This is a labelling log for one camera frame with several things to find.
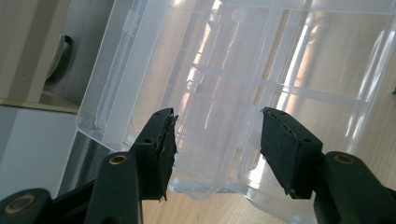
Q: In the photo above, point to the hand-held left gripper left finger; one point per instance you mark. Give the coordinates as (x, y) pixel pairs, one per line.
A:
(134, 177)

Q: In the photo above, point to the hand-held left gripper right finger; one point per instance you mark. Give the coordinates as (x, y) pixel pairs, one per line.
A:
(339, 186)

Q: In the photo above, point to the clear plastic storage box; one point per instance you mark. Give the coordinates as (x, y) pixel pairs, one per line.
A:
(236, 71)

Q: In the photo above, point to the dark curved object under desk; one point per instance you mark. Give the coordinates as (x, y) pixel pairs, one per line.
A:
(63, 53)

